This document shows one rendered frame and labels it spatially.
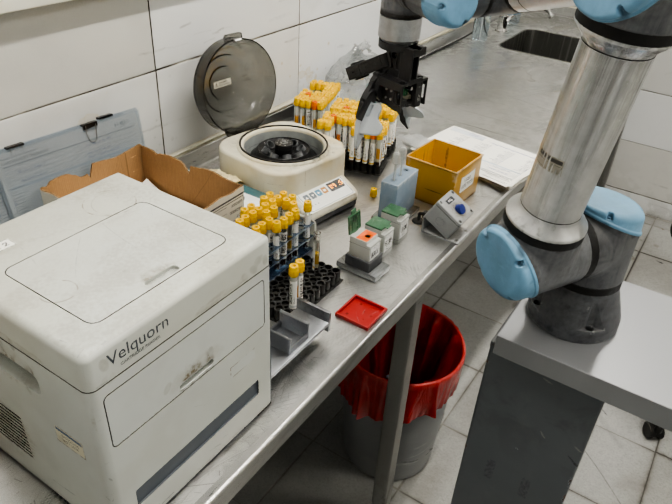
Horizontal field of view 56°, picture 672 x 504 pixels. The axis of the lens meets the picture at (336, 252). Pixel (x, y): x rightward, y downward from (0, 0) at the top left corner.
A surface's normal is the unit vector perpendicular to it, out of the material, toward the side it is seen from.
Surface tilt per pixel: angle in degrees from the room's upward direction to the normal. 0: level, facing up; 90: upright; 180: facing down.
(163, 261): 0
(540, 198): 93
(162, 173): 88
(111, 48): 90
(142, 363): 90
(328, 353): 0
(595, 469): 0
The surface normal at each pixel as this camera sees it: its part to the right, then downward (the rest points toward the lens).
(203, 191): -0.50, 0.47
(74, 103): 0.83, 0.34
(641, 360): 0.04, -0.83
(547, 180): -0.70, 0.41
